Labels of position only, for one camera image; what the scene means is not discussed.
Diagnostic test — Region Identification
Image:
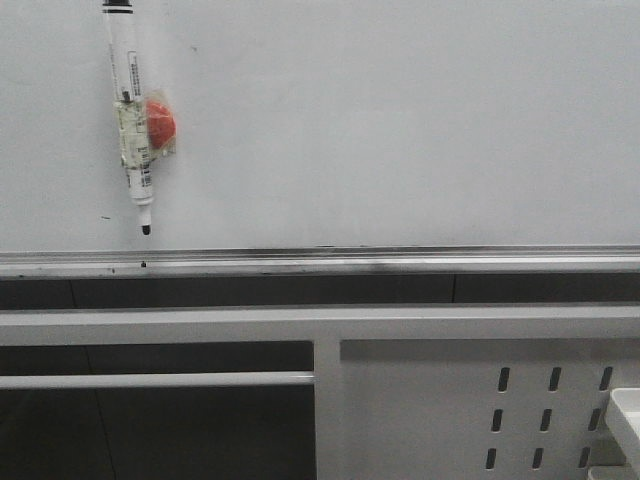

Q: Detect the red round magnet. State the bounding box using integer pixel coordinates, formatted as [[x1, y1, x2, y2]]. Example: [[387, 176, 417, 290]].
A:
[[145, 99, 177, 151]]

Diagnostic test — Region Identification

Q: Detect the white black whiteboard marker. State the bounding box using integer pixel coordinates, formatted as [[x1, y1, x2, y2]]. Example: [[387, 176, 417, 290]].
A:
[[101, 1, 154, 236]]

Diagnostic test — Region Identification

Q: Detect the white whiteboard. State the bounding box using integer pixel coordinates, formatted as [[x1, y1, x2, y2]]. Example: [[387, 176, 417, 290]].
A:
[[1, 1, 639, 252]]

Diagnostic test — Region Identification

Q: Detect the white plastic tray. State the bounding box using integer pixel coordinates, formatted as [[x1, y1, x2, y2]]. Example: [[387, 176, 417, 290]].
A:
[[605, 388, 640, 475]]

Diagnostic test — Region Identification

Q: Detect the white perforated metal frame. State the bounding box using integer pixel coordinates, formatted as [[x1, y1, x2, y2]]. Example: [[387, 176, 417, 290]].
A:
[[1, 305, 639, 479]]

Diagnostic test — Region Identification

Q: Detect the aluminium whiteboard tray rail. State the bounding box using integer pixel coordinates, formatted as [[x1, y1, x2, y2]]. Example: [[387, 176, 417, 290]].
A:
[[1, 245, 639, 279]]

